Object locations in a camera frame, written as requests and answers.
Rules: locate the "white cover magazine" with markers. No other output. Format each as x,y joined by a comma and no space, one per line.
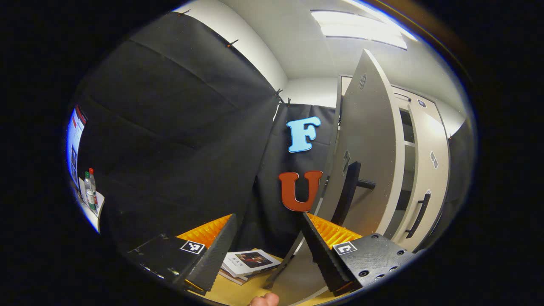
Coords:
250,261

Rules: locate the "wall poster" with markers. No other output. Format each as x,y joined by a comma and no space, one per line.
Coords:
75,131

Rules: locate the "red cap plastic bottle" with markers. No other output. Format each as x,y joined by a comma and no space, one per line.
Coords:
92,172

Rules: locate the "white side table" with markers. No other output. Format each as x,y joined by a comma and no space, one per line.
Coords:
99,206

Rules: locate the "grey cabinet drawer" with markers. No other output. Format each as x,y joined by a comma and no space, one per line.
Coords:
414,103

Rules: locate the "ceiling light panel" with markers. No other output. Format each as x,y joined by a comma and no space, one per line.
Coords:
361,27

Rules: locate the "green cap plastic bottle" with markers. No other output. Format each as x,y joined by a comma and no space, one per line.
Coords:
88,187

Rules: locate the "grey cabinet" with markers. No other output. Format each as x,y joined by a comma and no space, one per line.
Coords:
409,144

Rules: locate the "thin book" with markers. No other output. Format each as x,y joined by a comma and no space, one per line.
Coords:
233,278

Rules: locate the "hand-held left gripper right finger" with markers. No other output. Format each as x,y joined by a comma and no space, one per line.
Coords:
325,255

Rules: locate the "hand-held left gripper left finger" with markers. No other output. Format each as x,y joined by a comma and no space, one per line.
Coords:
214,255

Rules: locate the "black backdrop cloth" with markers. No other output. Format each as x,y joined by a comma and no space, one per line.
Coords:
170,127

